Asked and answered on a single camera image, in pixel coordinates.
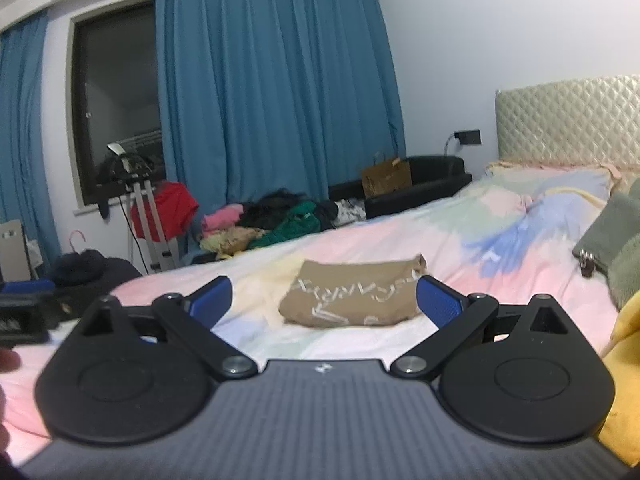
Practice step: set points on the yellow floral garment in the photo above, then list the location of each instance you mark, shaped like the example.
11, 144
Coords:
235, 238

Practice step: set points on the person's left hand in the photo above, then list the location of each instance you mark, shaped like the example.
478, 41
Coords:
7, 361

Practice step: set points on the green garment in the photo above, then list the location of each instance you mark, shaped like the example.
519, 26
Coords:
290, 225

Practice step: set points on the garment steamer stand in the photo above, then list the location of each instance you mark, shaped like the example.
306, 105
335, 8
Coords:
145, 210

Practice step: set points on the black wall socket with charger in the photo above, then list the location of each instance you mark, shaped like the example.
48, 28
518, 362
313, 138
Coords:
470, 136

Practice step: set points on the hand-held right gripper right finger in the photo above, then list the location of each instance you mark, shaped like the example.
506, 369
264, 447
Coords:
437, 300

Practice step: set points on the red shirt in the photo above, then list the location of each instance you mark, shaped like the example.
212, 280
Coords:
170, 207

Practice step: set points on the yellow cloth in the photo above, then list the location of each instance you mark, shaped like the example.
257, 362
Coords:
625, 385

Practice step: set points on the pink hanger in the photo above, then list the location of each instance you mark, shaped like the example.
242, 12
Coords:
75, 234

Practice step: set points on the brown paper bag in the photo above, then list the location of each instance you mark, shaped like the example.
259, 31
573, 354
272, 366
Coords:
385, 177

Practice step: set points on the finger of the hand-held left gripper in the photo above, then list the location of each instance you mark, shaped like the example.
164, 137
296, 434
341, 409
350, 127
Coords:
30, 286

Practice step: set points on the dark window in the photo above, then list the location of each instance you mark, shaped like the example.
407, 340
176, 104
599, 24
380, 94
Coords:
120, 70

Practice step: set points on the quilted beige headboard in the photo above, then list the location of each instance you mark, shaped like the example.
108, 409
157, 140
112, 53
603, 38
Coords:
570, 120

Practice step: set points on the dark grey garment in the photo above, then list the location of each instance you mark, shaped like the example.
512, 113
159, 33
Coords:
326, 212

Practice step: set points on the black and white patterned garment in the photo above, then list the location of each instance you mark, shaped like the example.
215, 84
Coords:
351, 211

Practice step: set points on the grey chair back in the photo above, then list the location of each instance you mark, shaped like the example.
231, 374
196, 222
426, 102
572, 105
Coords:
12, 255

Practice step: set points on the tan shirt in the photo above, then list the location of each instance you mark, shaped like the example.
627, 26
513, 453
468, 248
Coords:
350, 295

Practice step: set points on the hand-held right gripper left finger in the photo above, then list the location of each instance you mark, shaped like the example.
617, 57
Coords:
212, 300

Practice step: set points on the pastel pillow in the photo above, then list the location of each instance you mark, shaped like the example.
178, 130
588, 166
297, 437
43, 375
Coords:
550, 180

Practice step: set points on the green cushion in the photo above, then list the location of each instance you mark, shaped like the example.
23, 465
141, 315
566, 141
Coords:
615, 240

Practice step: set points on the black sofa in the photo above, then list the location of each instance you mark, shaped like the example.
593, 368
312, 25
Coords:
425, 185

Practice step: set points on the dark navy garment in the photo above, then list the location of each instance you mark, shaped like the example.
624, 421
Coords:
95, 270

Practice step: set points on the pink garment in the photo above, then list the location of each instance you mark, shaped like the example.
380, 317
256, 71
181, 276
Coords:
222, 217

